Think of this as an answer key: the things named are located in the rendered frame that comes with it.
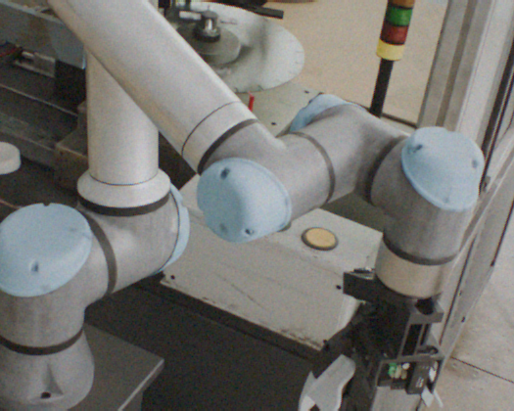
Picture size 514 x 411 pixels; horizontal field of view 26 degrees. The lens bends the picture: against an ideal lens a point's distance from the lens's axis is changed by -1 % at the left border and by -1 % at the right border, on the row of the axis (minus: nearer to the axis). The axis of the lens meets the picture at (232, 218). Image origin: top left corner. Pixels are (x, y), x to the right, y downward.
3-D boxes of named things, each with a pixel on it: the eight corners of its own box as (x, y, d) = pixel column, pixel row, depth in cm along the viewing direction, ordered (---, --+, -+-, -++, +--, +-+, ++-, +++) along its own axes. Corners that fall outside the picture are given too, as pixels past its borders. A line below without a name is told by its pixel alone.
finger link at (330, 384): (293, 436, 114) (356, 381, 111) (278, 396, 118) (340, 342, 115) (312, 446, 115) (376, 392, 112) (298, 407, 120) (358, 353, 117)
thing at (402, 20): (413, 20, 180) (418, 3, 178) (405, 28, 177) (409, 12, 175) (389, 11, 181) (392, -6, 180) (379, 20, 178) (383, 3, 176)
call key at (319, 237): (337, 247, 151) (339, 235, 149) (325, 261, 148) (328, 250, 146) (309, 236, 152) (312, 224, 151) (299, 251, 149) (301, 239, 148)
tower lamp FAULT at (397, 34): (409, 37, 182) (413, 21, 180) (400, 46, 178) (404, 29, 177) (384, 28, 183) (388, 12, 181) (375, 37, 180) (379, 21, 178)
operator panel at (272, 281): (362, 316, 161) (385, 233, 152) (335, 358, 152) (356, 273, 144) (194, 247, 169) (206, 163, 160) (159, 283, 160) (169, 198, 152)
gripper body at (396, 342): (364, 403, 110) (391, 312, 104) (340, 346, 117) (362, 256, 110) (434, 398, 112) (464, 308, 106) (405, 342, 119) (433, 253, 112)
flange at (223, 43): (250, 56, 179) (252, 42, 178) (186, 61, 175) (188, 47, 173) (223, 26, 187) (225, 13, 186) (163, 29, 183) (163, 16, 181)
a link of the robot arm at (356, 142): (266, 108, 104) (355, 161, 98) (342, 78, 111) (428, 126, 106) (255, 177, 109) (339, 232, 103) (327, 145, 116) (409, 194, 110)
